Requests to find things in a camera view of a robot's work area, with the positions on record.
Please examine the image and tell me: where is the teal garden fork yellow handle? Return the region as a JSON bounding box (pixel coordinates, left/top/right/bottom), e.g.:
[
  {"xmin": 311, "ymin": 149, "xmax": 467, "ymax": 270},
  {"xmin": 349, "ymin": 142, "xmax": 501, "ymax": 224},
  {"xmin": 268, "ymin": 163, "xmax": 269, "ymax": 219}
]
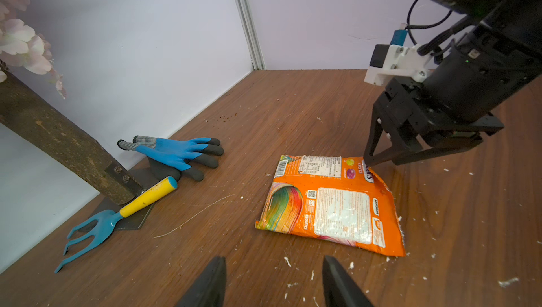
[{"xmin": 55, "ymin": 176, "xmax": 178, "ymax": 273}]

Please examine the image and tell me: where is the blue grey gardening glove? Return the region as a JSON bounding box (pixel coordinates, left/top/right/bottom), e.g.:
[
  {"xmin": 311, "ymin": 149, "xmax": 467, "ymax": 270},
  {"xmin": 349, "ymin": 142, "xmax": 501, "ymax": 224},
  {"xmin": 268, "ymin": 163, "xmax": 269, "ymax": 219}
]
[{"xmin": 117, "ymin": 136, "xmax": 224, "ymax": 181}]

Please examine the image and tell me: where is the artificial pink blossom tree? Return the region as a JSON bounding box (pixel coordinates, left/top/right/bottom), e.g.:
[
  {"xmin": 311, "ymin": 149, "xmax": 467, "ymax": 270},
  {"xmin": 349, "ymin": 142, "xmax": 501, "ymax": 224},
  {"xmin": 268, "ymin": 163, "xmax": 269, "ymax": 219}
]
[{"xmin": 1, "ymin": 0, "xmax": 143, "ymax": 205}]

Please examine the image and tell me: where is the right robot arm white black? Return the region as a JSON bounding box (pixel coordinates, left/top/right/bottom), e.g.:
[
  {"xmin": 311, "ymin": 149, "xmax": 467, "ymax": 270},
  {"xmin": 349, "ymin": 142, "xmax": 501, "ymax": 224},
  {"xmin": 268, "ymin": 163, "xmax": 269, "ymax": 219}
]
[{"xmin": 364, "ymin": 0, "xmax": 541, "ymax": 166}]

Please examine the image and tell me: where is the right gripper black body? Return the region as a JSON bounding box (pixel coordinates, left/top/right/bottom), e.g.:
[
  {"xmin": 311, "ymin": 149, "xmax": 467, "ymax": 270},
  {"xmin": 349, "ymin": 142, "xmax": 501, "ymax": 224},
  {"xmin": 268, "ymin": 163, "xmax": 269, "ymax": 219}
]
[{"xmin": 373, "ymin": 27, "xmax": 541, "ymax": 146}]

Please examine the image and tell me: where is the aluminium corner frame post right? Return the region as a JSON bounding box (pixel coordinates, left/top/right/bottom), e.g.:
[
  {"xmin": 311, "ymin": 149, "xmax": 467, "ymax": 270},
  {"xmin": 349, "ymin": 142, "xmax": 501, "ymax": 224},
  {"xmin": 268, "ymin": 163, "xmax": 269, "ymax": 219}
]
[{"xmin": 235, "ymin": 0, "xmax": 266, "ymax": 71}]

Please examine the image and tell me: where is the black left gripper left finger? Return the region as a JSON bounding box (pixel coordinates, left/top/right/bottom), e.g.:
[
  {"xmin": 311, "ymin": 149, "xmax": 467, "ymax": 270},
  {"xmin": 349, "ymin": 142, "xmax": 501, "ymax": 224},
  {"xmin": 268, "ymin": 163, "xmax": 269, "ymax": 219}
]
[{"xmin": 175, "ymin": 256, "xmax": 227, "ymax": 307}]

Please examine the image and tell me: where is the orange fruits candy bag face-down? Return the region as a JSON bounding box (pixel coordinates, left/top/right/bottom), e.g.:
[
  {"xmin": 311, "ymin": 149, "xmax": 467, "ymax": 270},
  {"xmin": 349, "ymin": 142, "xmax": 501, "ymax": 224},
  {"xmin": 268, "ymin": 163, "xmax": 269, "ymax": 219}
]
[{"xmin": 255, "ymin": 155, "xmax": 406, "ymax": 257}]

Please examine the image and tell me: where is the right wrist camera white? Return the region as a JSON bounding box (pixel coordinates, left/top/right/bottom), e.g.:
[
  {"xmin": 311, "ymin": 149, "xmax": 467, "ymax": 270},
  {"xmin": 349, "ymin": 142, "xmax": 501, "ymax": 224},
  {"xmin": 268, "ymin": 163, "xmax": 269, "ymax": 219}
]
[{"xmin": 364, "ymin": 29, "xmax": 432, "ymax": 87}]

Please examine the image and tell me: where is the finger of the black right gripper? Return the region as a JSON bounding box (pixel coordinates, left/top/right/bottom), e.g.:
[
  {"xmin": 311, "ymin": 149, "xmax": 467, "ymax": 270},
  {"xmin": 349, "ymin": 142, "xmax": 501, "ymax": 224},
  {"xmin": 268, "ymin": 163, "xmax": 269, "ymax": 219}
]
[
  {"xmin": 364, "ymin": 112, "xmax": 392, "ymax": 167},
  {"xmin": 370, "ymin": 138, "xmax": 483, "ymax": 166}
]

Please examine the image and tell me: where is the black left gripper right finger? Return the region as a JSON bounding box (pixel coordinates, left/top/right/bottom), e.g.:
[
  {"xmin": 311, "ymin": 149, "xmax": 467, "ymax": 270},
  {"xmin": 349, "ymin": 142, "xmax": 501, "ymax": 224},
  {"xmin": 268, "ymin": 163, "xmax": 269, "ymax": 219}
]
[{"xmin": 322, "ymin": 256, "xmax": 374, "ymax": 307}]

